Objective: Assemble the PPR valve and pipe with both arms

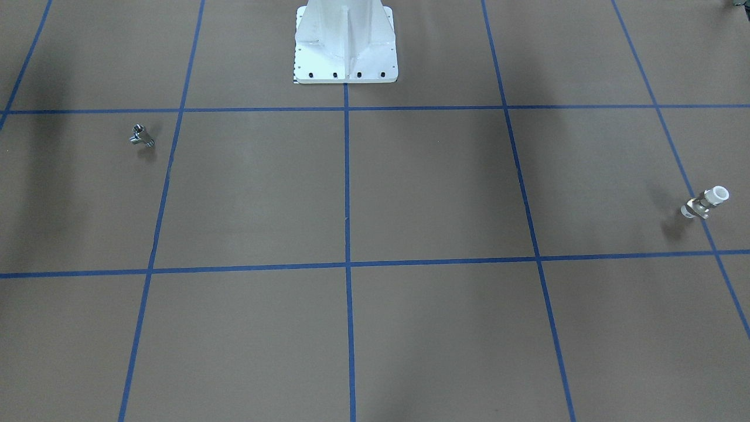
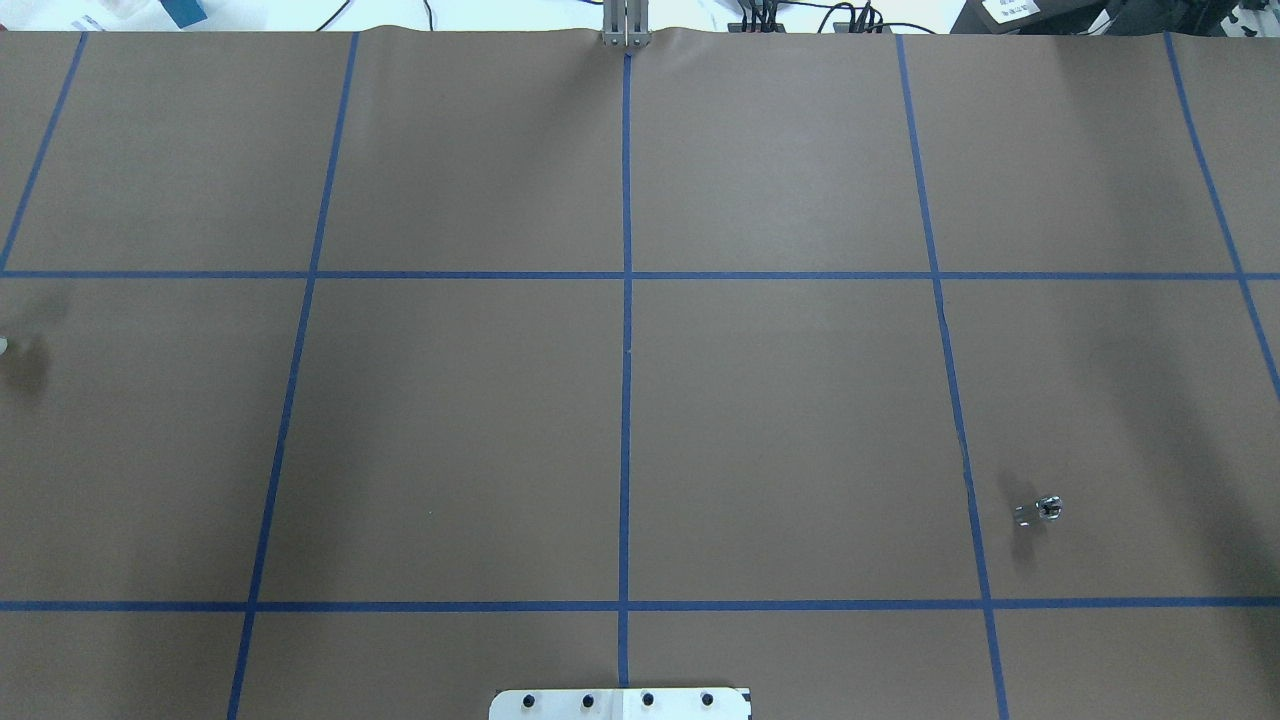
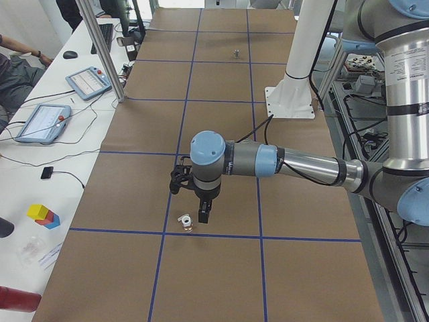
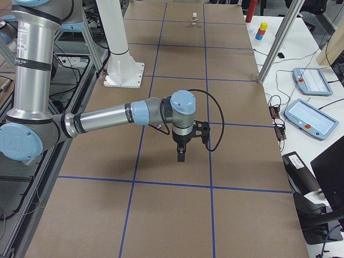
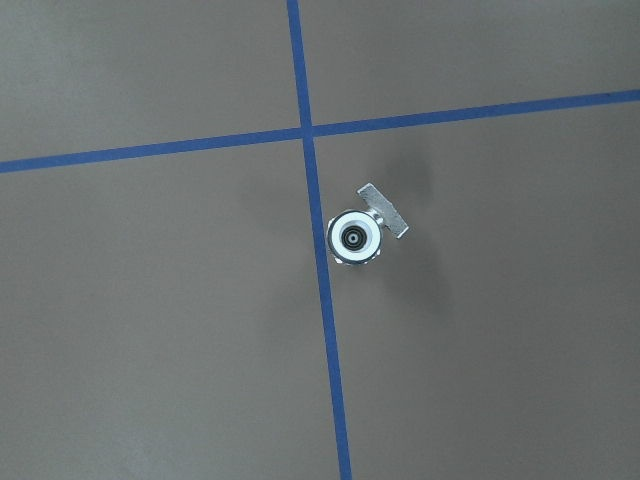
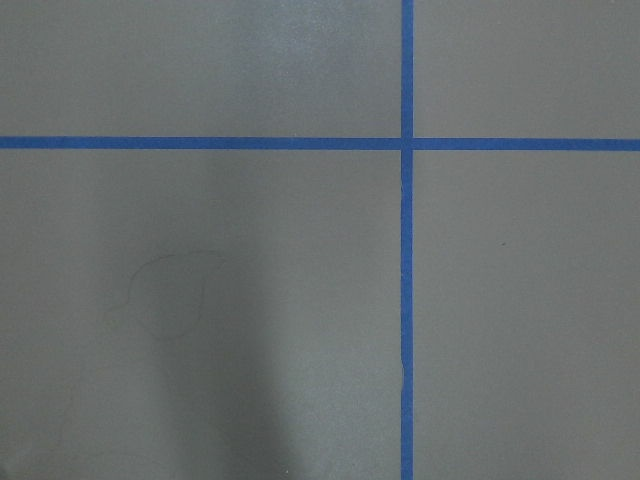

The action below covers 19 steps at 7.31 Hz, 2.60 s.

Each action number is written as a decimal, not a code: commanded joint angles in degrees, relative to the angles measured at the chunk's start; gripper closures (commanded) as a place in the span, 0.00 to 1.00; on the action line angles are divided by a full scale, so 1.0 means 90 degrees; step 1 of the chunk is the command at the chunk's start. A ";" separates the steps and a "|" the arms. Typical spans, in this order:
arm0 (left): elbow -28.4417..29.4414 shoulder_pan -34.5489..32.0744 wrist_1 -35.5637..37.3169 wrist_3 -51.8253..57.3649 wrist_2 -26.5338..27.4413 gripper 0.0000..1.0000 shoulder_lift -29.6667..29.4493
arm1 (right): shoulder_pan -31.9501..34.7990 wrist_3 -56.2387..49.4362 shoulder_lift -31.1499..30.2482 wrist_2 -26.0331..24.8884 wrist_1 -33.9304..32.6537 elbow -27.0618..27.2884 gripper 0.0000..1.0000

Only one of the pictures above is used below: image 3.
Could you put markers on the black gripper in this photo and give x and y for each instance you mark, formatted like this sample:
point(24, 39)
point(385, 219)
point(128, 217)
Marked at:
point(206, 194)

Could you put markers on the metal pipe fitting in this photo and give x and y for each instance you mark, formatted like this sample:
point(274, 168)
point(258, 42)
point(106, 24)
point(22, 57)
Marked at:
point(236, 54)

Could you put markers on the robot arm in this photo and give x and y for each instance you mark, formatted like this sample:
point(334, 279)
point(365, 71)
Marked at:
point(400, 30)

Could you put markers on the blue block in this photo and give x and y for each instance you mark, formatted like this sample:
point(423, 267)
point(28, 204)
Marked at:
point(55, 223)

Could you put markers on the red block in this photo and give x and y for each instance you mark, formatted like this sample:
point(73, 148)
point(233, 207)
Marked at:
point(49, 219)

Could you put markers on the small black device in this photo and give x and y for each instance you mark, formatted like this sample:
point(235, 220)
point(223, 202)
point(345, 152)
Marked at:
point(47, 172)

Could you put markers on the yellow block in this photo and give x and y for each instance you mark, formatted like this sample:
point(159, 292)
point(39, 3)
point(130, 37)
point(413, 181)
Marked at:
point(37, 212)

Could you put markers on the far teach pendant tablet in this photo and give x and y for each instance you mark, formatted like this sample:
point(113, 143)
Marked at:
point(89, 82)

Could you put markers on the teach pendant tablet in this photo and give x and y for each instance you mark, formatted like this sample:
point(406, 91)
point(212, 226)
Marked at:
point(45, 124)
point(89, 82)

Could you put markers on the near teach pendant tablet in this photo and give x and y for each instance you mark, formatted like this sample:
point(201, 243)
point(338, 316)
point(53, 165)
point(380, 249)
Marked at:
point(45, 124)

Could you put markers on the clear plastic bag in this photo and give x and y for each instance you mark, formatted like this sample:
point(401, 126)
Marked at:
point(29, 251)

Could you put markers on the black keyboard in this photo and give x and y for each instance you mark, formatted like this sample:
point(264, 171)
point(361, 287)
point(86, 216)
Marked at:
point(107, 34)

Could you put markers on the black computer mouse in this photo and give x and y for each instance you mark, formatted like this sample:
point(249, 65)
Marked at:
point(69, 54)

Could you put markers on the red cylinder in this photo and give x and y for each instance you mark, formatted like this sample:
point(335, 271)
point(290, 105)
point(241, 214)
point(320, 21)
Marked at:
point(19, 300)

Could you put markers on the seated person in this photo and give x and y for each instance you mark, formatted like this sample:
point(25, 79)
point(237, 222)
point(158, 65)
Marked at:
point(17, 78)

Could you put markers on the standing person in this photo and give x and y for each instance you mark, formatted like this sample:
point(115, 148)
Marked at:
point(71, 14)

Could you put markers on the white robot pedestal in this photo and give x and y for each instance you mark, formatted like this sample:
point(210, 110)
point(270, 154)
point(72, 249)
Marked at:
point(291, 98)

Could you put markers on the aluminium frame post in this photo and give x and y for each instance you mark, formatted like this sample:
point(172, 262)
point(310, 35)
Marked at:
point(101, 47)

